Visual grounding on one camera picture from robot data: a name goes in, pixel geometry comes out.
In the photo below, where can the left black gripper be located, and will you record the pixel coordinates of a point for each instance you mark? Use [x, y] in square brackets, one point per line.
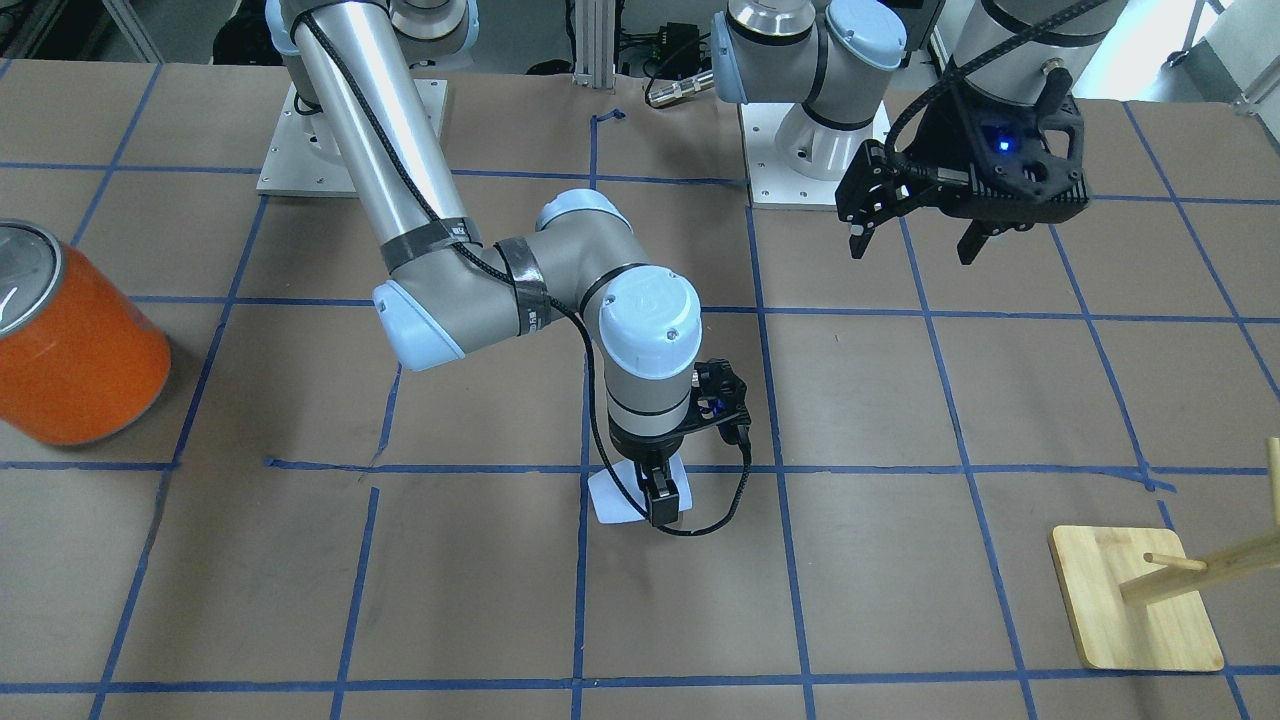
[944, 142]

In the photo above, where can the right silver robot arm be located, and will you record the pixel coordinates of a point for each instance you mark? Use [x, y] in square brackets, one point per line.
[448, 294]

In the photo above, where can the aluminium frame post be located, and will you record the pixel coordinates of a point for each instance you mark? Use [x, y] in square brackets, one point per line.
[594, 28]

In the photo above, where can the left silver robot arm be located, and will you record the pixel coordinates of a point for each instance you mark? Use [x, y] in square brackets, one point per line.
[837, 61]

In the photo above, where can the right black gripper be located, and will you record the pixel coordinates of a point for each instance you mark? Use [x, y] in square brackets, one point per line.
[640, 449]

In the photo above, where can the orange cylindrical container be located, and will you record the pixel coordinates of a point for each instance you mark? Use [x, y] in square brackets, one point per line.
[79, 361]

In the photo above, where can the wooden cup rack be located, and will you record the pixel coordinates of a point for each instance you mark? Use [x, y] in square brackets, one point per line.
[1132, 594]

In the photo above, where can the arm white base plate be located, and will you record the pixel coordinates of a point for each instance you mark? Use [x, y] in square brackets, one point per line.
[794, 162]
[303, 158]

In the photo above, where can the light blue plastic cup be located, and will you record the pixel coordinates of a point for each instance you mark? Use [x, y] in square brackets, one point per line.
[612, 508]

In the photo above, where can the silver cable connector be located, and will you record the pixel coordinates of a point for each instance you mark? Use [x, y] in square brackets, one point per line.
[680, 90]

